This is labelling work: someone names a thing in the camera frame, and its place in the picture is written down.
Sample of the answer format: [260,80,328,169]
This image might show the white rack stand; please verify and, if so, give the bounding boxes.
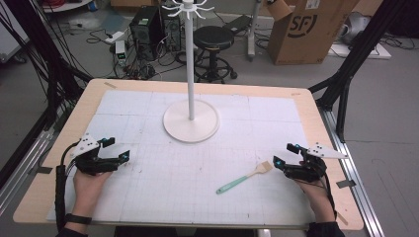
[161,0,220,144]

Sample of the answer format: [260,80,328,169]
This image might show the thin black cable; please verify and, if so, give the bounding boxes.
[297,169,339,220]

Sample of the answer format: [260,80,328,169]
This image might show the white grid mat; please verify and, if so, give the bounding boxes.
[45,89,318,229]

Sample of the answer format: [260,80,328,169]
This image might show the aluminium rail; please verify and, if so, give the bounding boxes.
[0,127,56,216]
[319,108,385,237]

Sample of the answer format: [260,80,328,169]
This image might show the black wristband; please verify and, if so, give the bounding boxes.
[63,212,93,226]

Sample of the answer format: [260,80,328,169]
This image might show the white round table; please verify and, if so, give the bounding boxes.
[40,0,94,14]

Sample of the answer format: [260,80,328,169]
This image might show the black flat device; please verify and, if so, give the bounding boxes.
[222,14,254,35]

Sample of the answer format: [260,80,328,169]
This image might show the black computer tower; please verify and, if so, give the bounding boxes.
[160,12,183,53]
[128,5,165,62]

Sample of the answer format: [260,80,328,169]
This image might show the black sleeved cable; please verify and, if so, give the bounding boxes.
[53,140,83,232]

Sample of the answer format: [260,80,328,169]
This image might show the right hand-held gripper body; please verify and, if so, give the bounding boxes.
[282,141,350,184]

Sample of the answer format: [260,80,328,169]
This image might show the small bench power supply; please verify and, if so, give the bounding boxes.
[115,39,128,67]

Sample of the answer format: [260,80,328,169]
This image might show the large cardboard box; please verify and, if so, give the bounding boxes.
[265,0,363,66]

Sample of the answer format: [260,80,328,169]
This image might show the grey appliance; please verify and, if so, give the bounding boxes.
[338,11,373,46]

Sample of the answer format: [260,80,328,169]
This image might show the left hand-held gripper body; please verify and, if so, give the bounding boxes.
[69,132,121,177]

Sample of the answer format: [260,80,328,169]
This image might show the white flat board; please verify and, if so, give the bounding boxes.
[328,41,393,60]

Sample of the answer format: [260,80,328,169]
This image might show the teal handled spatula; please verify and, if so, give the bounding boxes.
[215,160,274,196]

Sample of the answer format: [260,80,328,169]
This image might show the person's left hand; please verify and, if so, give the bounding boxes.
[72,169,114,213]

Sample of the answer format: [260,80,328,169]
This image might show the tangle of floor cables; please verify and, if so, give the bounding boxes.
[86,28,199,82]

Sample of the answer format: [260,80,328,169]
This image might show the black metal frame stand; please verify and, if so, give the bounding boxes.
[0,0,94,132]
[308,0,409,143]

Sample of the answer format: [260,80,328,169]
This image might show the black round stool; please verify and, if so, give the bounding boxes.
[192,25,239,85]

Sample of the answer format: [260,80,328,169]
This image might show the person's right hand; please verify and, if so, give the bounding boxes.
[293,178,334,216]

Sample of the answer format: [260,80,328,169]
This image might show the white power strip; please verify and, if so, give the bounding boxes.
[104,31,126,45]

